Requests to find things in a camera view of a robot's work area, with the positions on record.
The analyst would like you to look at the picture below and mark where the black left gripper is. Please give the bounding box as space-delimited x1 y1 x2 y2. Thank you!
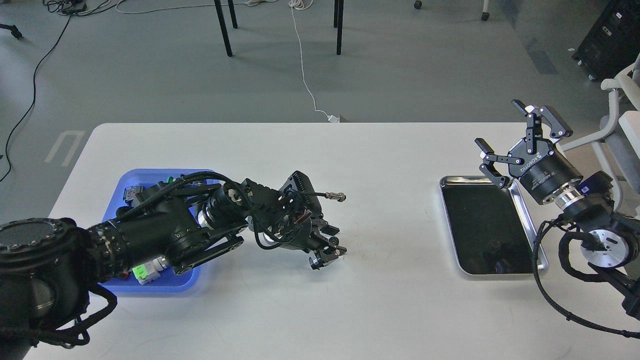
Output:
262 212 348 271

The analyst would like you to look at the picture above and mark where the black floor cable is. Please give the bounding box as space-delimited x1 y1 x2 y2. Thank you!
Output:
0 0 116 183

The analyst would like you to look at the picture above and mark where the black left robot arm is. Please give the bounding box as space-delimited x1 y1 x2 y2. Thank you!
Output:
0 171 346 360

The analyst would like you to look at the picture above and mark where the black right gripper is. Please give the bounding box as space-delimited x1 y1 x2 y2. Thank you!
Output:
474 99 585 205

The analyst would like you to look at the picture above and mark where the black equipment case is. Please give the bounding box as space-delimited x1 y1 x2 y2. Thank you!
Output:
572 0 640 81

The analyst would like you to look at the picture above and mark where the white floor cable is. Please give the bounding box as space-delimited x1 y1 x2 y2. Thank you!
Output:
116 0 340 123

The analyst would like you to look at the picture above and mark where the white office chair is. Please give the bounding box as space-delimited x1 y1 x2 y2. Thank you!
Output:
561 59 639 210

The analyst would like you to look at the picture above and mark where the green silver connector part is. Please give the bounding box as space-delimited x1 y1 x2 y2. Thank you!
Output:
131 256 169 285

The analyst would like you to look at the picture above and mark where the black red electronic module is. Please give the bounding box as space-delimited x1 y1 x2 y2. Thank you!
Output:
122 184 146 208

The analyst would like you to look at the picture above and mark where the metal tray with black mat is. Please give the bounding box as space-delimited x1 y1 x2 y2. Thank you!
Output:
439 175 549 280

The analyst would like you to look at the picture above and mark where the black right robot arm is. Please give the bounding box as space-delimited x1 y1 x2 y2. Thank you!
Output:
475 99 639 319

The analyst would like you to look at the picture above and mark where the black table leg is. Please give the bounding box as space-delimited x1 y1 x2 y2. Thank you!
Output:
214 0 238 58
333 0 345 56

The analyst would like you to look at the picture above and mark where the black table leg right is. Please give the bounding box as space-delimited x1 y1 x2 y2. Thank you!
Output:
333 0 345 56

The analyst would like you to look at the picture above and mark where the black table leg left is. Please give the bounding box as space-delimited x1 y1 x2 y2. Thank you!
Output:
214 0 238 58

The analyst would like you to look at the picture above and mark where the blue plastic tray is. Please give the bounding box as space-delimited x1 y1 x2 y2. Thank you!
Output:
102 168 208 295

